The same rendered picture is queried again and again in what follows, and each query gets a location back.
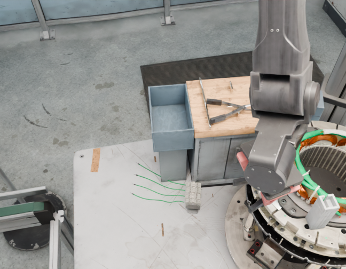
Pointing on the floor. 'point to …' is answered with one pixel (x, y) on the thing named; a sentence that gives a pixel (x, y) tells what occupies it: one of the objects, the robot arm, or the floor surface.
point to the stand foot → (17, 240)
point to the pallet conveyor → (35, 220)
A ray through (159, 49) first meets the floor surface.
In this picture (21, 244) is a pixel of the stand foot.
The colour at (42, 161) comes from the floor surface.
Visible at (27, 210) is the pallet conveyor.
